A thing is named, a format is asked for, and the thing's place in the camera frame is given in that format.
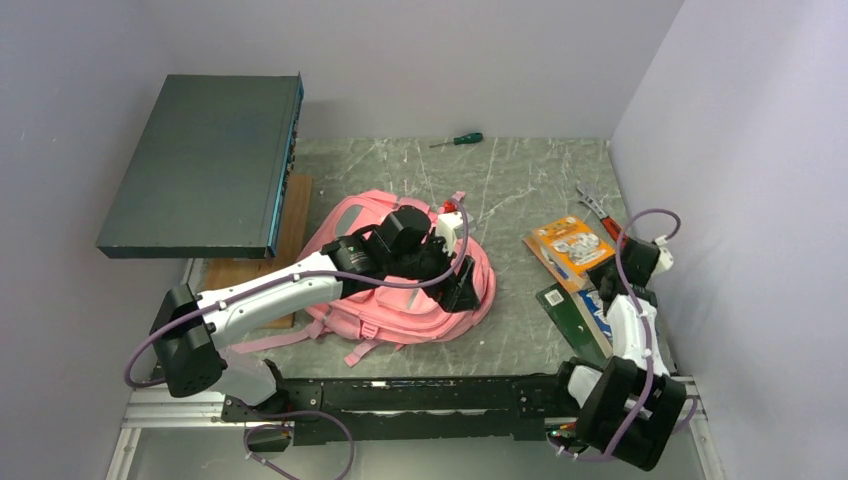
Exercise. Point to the pink student backpack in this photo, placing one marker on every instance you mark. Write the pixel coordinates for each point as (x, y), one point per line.
(382, 314)

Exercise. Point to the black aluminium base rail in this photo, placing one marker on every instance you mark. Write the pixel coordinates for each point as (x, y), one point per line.
(522, 408)

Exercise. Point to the blue cover book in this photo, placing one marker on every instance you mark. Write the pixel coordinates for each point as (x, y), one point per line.
(594, 305)

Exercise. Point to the wooden board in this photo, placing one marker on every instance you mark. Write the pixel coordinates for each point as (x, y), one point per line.
(223, 272)

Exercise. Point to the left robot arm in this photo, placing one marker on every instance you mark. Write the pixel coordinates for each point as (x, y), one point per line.
(194, 335)

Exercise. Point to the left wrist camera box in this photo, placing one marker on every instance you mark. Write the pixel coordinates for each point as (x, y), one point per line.
(450, 227)

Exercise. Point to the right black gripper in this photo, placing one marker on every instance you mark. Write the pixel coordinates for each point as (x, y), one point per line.
(596, 273)

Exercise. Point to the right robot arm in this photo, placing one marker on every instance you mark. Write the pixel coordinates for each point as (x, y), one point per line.
(629, 408)

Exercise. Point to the orange comic book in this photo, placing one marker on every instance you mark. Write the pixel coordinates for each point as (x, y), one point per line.
(572, 246)

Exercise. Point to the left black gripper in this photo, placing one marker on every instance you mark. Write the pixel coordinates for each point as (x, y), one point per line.
(456, 292)

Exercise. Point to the green handled screwdriver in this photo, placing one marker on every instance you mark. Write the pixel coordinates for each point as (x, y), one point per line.
(467, 139)

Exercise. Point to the red adjustable wrench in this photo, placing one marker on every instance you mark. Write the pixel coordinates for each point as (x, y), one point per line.
(611, 226)

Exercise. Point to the dark grey flat box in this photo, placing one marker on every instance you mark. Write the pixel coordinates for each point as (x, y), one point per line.
(208, 177)

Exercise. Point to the dark green book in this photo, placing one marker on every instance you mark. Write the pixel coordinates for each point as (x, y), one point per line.
(571, 323)

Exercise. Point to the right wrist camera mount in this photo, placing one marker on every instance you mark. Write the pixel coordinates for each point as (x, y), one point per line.
(665, 260)

